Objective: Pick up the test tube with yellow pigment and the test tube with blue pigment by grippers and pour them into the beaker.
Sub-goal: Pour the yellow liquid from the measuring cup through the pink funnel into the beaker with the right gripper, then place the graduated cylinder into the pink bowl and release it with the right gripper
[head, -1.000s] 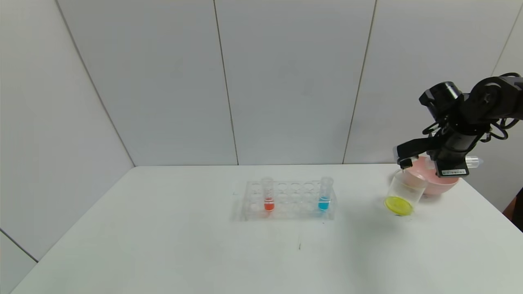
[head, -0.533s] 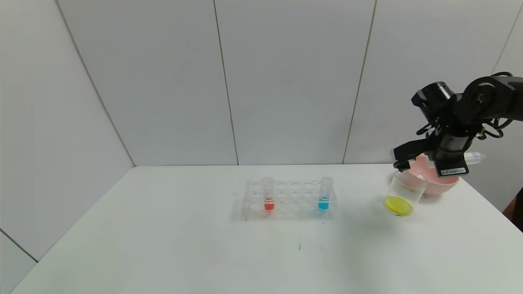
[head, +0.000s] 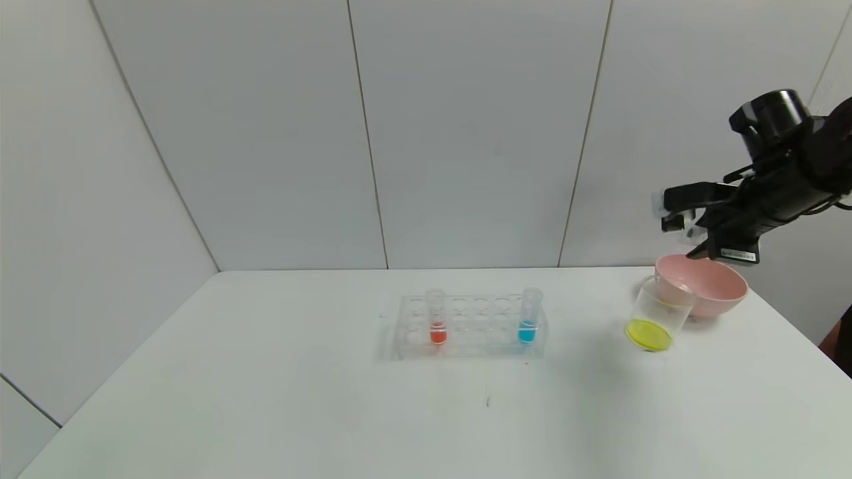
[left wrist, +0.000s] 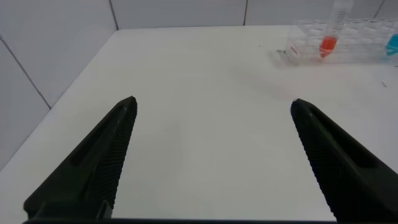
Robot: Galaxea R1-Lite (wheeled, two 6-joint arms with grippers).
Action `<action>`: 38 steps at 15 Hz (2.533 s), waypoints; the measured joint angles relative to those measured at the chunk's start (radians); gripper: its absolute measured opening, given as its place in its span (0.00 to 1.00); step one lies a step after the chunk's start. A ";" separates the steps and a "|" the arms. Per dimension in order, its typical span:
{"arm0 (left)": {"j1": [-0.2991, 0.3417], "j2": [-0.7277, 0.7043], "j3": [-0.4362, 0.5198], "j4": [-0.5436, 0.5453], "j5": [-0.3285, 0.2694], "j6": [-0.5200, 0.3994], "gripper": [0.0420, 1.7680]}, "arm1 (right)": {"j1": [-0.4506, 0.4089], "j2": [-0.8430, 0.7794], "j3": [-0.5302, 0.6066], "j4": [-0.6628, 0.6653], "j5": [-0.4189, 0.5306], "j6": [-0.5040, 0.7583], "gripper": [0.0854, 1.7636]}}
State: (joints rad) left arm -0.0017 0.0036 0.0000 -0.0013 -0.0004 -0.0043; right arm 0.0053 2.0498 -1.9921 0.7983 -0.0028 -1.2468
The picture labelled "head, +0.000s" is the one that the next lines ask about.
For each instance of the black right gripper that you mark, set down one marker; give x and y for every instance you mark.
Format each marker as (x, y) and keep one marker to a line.
(735, 250)

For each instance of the test tube with blue pigment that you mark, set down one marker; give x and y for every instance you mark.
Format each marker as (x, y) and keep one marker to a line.
(527, 329)

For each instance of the clear glass beaker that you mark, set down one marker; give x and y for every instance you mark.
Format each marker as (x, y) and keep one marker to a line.
(649, 332)

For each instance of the clear plastic test tube rack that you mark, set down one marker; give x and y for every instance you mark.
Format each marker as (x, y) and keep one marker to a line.
(479, 332)

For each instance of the test tube with red pigment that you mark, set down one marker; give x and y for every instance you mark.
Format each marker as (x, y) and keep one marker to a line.
(437, 329)

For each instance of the pink bowl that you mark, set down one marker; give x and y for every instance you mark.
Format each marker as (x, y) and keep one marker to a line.
(715, 289)

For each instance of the dark brown object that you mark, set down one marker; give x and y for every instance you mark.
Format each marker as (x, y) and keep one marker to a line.
(842, 346)

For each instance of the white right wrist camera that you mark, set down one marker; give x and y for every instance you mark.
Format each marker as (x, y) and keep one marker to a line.
(658, 203)

